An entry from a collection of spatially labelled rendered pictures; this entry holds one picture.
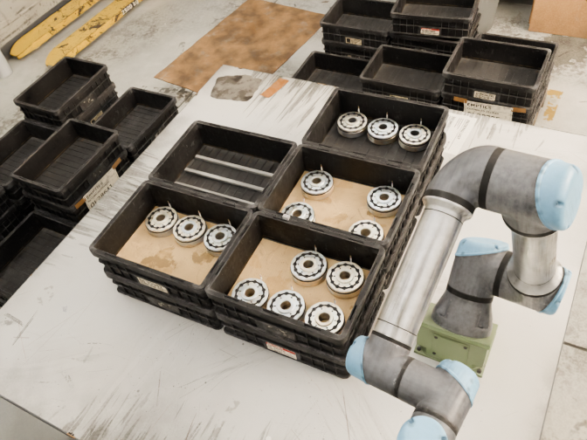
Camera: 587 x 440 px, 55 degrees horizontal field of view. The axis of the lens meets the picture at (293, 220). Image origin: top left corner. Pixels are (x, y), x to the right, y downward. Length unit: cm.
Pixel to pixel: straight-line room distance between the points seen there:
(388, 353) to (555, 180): 40
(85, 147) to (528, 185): 219
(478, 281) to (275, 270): 56
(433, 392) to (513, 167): 40
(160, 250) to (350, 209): 59
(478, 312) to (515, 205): 48
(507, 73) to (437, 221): 184
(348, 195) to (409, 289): 80
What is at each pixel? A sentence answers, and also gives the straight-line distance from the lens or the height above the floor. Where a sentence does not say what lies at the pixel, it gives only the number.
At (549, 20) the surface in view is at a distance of 403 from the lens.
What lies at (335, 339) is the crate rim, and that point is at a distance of 137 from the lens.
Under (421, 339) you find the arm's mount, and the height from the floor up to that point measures 78.
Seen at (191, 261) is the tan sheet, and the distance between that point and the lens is 170.
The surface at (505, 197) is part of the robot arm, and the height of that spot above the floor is 137.
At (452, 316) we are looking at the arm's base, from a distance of 145.
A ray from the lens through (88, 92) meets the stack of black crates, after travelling 308.
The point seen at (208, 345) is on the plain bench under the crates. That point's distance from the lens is 169.
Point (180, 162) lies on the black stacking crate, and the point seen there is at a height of 87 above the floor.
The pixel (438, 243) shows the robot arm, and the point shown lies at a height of 131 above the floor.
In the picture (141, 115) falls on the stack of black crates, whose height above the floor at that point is 38.
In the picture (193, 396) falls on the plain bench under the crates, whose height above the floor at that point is 70.
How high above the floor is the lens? 213
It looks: 49 degrees down
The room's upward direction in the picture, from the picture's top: 12 degrees counter-clockwise
